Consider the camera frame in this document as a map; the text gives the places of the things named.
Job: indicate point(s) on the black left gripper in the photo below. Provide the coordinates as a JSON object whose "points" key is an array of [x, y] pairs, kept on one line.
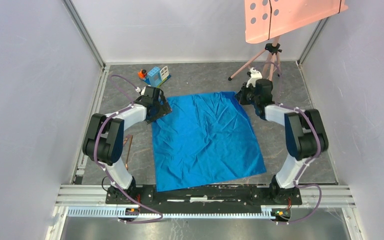
{"points": [[164, 109]]}

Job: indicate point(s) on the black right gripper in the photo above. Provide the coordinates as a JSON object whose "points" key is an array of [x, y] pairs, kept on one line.
{"points": [[239, 96]]}

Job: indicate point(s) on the blue cloth napkin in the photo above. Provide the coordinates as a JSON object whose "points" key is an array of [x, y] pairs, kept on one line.
{"points": [[208, 138]]}

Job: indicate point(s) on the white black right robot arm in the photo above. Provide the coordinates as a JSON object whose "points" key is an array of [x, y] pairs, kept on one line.
{"points": [[305, 134]]}

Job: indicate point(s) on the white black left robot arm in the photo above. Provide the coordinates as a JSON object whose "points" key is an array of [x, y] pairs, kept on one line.
{"points": [[104, 138]]}

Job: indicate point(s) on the colourful toy block house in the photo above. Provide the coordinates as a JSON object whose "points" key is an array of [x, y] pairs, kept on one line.
{"points": [[155, 77]]}

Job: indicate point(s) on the copper metallic fork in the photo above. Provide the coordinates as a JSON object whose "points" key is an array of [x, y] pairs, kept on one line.
{"points": [[128, 140]]}

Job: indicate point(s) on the pink music stand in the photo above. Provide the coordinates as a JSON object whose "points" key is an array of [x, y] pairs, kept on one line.
{"points": [[269, 19]]}

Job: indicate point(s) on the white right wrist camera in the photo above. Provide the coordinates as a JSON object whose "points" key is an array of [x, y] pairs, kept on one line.
{"points": [[254, 76]]}

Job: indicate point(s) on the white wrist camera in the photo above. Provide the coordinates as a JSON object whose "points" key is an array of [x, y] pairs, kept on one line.
{"points": [[140, 90], [254, 76]]}

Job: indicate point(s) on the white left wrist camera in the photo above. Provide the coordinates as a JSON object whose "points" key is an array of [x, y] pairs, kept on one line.
{"points": [[140, 90]]}

